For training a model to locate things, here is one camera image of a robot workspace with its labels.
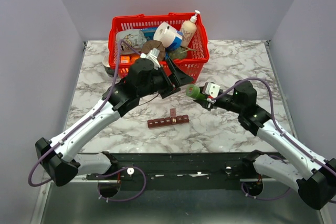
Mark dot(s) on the blue package in basket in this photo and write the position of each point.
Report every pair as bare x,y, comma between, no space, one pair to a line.
149,32

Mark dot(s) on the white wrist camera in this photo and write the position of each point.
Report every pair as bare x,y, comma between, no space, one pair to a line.
211,91
152,55

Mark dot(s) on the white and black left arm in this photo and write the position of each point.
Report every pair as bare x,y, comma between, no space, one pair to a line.
60,156

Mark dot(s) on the brown weekly pill organizer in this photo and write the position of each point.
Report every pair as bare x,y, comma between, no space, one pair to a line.
167,121

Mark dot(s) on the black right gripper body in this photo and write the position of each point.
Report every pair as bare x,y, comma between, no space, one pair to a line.
221,103

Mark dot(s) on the orange fruit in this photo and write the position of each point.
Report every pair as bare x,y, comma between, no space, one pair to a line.
134,57

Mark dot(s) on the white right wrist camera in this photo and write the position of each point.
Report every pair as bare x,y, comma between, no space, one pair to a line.
211,91

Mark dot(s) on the white pump lotion bottle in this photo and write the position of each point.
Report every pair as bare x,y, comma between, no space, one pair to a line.
188,29

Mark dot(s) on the white toilet paper roll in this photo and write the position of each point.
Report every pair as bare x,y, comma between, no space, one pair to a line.
170,38

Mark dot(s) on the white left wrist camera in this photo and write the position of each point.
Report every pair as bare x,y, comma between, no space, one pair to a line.
152,55

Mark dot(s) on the grey cartoon snack bag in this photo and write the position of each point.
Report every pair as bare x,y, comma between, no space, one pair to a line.
132,41

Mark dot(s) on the green round vegetable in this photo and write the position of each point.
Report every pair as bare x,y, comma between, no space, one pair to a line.
179,53

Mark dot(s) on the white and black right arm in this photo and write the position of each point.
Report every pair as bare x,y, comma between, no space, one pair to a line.
309,174

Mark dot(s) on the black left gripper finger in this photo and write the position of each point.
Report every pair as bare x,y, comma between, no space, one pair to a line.
177,76
169,91

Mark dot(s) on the small orange box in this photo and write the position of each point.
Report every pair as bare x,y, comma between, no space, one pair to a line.
125,59

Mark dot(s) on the brown round paper package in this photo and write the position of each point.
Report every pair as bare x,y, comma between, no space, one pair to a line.
150,44

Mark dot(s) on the white dark cup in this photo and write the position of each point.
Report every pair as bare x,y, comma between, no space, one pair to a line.
109,71

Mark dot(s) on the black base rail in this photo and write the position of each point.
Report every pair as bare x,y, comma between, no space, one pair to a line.
183,171

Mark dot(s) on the green pill bottle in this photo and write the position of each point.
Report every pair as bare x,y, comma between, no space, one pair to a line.
194,92

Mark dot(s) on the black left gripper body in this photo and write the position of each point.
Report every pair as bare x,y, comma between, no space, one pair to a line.
164,85

